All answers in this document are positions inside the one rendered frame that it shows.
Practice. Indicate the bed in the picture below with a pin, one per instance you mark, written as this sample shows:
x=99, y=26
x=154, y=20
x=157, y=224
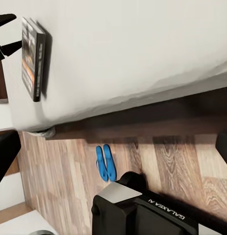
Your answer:
x=121, y=68

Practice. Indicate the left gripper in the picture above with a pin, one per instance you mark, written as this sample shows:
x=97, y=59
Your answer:
x=13, y=47

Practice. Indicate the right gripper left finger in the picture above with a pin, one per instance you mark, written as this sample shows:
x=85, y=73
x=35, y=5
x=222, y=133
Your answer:
x=10, y=145

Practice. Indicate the hardback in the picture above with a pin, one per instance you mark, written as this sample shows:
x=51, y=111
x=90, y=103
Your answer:
x=33, y=47

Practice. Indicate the sandal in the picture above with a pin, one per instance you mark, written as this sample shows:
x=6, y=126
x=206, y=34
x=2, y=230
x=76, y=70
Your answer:
x=111, y=170
x=102, y=167

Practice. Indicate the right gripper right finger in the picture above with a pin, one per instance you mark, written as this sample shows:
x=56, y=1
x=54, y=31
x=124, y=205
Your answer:
x=221, y=144

